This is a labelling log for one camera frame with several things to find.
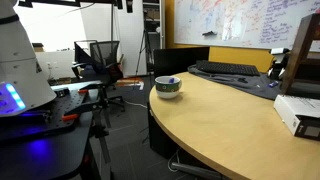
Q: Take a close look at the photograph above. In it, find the green white mug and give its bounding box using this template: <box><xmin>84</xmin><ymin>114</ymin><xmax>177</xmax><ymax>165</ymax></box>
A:
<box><xmin>154</xmin><ymin>75</ymin><xmax>183</xmax><ymax>100</ymax></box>

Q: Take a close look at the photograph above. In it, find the black monitor panel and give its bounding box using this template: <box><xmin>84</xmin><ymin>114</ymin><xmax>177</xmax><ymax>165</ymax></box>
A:
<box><xmin>153</xmin><ymin>46</ymin><xmax>211</xmax><ymax>80</ymax></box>

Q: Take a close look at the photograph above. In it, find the black mesh office chair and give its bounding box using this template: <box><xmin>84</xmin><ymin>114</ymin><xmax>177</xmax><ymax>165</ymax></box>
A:
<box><xmin>71</xmin><ymin>39</ymin><xmax>127</xmax><ymax>113</ymax></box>

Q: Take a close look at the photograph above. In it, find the black computer keyboard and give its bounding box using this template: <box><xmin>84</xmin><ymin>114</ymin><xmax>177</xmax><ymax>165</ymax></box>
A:
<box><xmin>195</xmin><ymin>59</ymin><xmax>261</xmax><ymax>77</ymax></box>

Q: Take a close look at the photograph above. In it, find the white storage shelf unit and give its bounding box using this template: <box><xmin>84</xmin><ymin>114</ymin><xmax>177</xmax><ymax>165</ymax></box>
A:
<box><xmin>142</xmin><ymin>0</ymin><xmax>166</xmax><ymax>73</ymax></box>

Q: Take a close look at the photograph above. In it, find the grey cloth jacket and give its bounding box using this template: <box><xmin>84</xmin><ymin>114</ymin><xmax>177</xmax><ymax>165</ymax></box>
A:
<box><xmin>187</xmin><ymin>64</ymin><xmax>288</xmax><ymax>101</ymax></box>

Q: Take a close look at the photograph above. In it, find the black whiteboard eraser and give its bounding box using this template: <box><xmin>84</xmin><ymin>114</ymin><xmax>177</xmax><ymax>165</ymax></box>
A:
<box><xmin>201</xmin><ymin>30</ymin><xmax>218</xmax><ymax>37</ymax></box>

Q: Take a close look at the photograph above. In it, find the grey metal table leg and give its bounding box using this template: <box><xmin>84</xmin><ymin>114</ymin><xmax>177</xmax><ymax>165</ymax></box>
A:
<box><xmin>171</xmin><ymin>161</ymin><xmax>224</xmax><ymax>180</ymax></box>

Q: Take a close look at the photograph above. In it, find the small black box device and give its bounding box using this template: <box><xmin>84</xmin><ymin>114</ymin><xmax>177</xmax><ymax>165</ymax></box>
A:
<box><xmin>54</xmin><ymin>87</ymin><xmax>70</xmax><ymax>99</ymax></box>

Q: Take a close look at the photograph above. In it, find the white black claw device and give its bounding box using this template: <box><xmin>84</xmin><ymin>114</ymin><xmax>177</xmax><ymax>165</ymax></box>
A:
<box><xmin>267</xmin><ymin>47</ymin><xmax>292</xmax><ymax>80</ymax></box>

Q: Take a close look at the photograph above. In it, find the black breadboard robot table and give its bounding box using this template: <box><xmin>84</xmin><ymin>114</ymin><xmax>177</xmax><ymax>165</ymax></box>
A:
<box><xmin>0</xmin><ymin>79</ymin><xmax>104</xmax><ymax>180</ymax></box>

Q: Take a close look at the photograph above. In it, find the white cardboard box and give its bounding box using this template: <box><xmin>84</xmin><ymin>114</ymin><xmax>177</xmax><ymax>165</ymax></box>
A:
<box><xmin>273</xmin><ymin>94</ymin><xmax>320</xmax><ymax>142</ymax></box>

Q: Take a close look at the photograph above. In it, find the brown wooden shelf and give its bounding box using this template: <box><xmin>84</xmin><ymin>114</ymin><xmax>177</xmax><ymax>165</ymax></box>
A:
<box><xmin>279</xmin><ymin>13</ymin><xmax>320</xmax><ymax>100</ymax></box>

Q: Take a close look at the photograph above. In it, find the black camera tripod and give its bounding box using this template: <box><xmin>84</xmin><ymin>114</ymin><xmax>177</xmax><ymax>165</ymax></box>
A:
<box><xmin>134</xmin><ymin>28</ymin><xmax>156</xmax><ymax>78</ymax></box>

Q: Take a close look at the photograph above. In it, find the white floor cable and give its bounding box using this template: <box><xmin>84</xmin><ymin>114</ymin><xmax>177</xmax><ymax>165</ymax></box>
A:
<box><xmin>167</xmin><ymin>149</ymin><xmax>182</xmax><ymax>173</ymax></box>

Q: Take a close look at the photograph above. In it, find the wall whiteboard with writing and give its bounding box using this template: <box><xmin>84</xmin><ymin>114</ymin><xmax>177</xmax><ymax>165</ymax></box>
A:
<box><xmin>173</xmin><ymin>0</ymin><xmax>320</xmax><ymax>53</ymax></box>

